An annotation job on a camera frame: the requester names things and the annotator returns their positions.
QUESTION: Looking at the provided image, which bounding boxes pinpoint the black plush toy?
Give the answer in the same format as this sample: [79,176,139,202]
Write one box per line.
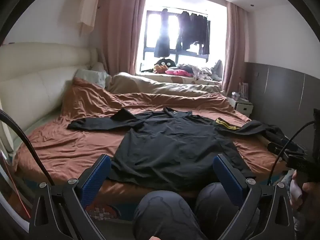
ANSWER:
[155,58,177,68]

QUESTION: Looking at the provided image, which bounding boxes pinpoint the beige duvet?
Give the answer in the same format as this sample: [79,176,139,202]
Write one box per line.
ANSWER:
[107,72,222,97]

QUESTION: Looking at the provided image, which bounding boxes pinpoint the pale pillow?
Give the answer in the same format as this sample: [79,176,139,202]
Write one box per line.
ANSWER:
[75,69,112,88]

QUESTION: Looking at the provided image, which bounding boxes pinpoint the window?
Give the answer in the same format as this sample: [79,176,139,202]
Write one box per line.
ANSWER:
[135,0,228,77]

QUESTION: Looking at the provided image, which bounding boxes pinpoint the person's legs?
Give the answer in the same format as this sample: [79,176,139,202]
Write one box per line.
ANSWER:
[132,182,260,240]

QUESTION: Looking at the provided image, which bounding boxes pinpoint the white nightstand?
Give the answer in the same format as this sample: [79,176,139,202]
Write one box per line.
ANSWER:
[229,97,255,118]

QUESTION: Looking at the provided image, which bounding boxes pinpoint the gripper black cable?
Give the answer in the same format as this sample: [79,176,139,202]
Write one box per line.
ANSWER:
[267,120,315,187]
[0,109,55,187]

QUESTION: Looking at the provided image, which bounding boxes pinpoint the pink cloth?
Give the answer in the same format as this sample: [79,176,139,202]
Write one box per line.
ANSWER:
[165,67,192,78]

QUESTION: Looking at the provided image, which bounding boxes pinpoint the pink slatted holder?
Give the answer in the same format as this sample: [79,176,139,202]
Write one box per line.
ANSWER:
[238,81,250,102]

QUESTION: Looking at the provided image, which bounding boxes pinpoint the blue cartoon mattress cover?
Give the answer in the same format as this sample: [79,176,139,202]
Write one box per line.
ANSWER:
[85,200,137,222]

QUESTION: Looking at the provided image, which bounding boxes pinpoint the cream padded headboard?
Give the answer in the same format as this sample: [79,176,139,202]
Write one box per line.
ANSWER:
[0,42,105,153]

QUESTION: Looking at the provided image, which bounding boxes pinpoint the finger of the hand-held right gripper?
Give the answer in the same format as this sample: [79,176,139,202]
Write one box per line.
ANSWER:
[267,141,307,157]

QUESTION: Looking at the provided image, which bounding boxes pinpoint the brown bed sheet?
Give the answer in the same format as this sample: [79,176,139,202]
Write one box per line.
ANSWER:
[14,77,285,198]

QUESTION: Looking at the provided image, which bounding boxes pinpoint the black shirt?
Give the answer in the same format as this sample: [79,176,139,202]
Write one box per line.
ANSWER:
[67,107,269,192]

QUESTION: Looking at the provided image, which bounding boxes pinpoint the person's right hand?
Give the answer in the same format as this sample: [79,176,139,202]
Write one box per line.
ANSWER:
[290,171,320,213]

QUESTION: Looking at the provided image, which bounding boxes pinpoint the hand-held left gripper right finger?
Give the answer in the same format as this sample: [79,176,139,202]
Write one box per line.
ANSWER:
[212,154,295,240]

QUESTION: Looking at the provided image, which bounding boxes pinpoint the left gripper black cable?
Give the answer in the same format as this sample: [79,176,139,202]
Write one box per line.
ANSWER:
[0,109,55,187]

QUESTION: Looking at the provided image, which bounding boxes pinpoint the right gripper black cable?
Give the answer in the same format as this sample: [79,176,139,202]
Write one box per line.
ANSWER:
[267,120,315,187]

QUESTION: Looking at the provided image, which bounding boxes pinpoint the pink curtain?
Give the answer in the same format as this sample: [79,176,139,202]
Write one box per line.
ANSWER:
[221,2,247,97]
[99,0,148,76]

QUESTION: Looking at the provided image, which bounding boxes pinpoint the black folded garment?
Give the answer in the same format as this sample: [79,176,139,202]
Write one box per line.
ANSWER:
[257,124,304,147]

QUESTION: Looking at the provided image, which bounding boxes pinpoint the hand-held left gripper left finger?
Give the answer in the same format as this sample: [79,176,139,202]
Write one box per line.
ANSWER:
[29,154,112,240]

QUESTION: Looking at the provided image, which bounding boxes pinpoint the cream air conditioner cover cloth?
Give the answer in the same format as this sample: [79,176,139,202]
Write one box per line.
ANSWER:
[75,0,102,36]

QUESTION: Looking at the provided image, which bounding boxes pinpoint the dark hanging garment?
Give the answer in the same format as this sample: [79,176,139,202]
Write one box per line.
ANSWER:
[176,10,211,56]
[153,8,173,58]

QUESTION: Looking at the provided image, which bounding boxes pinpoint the pile of clothes on sill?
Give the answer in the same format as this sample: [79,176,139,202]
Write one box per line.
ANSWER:
[176,59,223,82]

